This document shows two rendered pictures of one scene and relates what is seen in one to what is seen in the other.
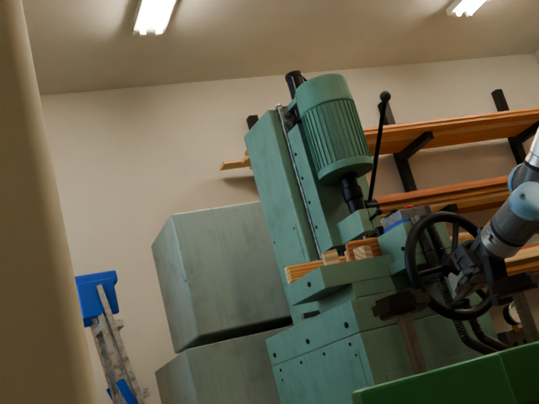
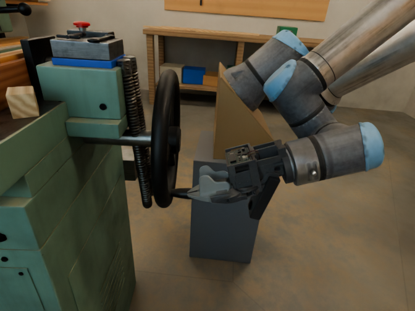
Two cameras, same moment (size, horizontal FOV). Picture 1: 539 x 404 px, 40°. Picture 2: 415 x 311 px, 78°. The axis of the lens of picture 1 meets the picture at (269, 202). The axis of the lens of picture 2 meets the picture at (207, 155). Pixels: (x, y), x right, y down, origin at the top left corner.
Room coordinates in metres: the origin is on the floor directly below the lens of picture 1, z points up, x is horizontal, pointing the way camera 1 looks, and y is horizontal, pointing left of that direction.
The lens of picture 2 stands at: (1.64, 0.00, 1.06)
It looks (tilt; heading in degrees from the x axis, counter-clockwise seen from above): 29 degrees down; 296
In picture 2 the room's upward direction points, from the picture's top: 4 degrees clockwise
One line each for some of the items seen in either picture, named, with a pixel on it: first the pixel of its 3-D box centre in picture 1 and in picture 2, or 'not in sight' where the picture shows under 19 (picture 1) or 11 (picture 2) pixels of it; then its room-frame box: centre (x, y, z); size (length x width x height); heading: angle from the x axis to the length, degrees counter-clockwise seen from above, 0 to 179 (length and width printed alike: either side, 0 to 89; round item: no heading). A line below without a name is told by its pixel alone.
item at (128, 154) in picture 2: (507, 346); (120, 163); (2.23, -0.55, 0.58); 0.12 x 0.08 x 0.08; 28
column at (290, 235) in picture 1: (308, 216); not in sight; (2.49, -0.11, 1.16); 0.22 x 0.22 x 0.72; 28
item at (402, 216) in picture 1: (408, 216); (91, 44); (2.07, -0.37, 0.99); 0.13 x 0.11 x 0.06; 118
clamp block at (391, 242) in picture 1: (414, 242); (94, 84); (2.07, -0.36, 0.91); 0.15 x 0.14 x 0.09; 118
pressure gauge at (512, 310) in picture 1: (514, 317); not in sight; (2.17, -0.58, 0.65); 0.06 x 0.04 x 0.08; 118
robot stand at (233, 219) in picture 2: not in sight; (225, 196); (1.98, -0.95, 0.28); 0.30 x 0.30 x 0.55; 23
